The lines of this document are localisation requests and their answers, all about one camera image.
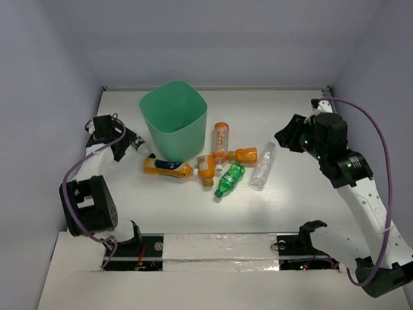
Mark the silver tape strip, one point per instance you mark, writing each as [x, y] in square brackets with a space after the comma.
[219, 252]

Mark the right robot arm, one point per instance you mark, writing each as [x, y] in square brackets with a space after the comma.
[385, 263]

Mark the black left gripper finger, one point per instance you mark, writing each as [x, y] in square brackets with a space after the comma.
[128, 139]
[118, 153]

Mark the clear bottle black label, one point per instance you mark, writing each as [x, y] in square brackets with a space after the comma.
[142, 147]

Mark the small orange bottle lying right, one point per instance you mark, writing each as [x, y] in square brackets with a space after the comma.
[248, 155]

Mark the tall orange bottle white cap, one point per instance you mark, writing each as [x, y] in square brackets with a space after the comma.
[220, 145]

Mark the small orange bottle barcode label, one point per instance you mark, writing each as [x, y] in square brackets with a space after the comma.
[206, 170]

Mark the clear crushed plastic bottle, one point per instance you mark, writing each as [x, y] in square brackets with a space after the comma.
[263, 166]

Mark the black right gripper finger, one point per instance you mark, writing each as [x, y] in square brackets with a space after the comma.
[287, 134]
[285, 145]

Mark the green plastic bin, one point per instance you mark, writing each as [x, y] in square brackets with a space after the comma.
[176, 116]

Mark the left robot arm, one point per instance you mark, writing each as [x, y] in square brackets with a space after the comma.
[87, 203]

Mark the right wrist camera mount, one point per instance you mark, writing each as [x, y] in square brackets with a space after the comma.
[319, 106]

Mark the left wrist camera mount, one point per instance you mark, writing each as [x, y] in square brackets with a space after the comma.
[90, 127]

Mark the orange bottle blue label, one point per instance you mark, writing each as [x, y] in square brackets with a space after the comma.
[174, 169]

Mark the green plastic bottle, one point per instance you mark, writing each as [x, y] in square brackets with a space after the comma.
[230, 179]

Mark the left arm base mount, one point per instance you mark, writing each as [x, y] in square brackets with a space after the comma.
[132, 257]

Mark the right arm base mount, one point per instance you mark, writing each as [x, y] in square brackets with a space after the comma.
[297, 255]

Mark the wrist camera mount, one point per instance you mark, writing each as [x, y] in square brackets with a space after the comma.
[90, 127]
[319, 106]

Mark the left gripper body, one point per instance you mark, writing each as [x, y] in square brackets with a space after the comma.
[122, 146]

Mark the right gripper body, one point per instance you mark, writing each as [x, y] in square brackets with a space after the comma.
[304, 139]

